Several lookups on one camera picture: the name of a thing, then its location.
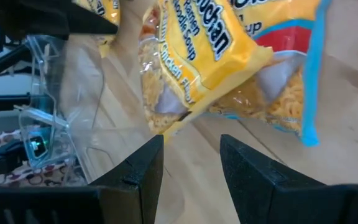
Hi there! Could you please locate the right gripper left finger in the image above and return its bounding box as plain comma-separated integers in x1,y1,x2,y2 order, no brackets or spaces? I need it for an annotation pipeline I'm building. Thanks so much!
89,134,165,224

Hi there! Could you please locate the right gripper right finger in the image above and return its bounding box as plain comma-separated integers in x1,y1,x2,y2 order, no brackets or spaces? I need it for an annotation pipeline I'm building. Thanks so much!
219,134,343,224

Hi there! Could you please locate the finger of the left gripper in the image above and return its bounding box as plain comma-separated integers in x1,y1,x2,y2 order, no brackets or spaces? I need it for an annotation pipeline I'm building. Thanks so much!
68,2,119,35

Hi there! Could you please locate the yellow creamy chicken ramen packet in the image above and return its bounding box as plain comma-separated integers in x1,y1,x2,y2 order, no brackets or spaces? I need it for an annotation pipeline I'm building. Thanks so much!
137,0,275,142
71,0,121,58

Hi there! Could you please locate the blue-edged chicken ramen packet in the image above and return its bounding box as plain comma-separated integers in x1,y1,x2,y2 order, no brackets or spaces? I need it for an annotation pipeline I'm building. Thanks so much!
208,0,334,147

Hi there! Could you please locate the clear plastic bin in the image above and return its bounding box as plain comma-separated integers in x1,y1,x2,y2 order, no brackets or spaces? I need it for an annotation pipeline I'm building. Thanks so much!
17,33,167,184

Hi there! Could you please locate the table-level camera green light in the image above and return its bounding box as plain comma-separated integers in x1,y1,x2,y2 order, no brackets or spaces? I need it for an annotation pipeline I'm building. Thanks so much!
25,134,50,160

